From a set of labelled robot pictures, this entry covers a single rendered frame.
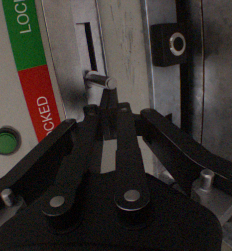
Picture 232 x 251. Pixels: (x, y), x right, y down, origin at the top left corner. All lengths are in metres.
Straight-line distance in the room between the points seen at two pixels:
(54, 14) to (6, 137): 0.14
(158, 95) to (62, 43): 0.17
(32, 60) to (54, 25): 0.05
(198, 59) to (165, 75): 0.06
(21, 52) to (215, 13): 0.26
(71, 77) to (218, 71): 0.21
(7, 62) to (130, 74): 0.16
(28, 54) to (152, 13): 0.17
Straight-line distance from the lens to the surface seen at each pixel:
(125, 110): 0.15
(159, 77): 0.31
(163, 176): 0.39
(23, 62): 0.24
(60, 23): 0.21
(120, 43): 0.28
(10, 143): 0.25
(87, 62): 0.27
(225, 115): 0.33
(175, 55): 0.29
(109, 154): 0.31
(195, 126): 0.37
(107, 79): 0.21
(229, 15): 0.30
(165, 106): 0.33
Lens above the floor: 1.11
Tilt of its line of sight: 24 degrees down
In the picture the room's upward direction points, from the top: 110 degrees counter-clockwise
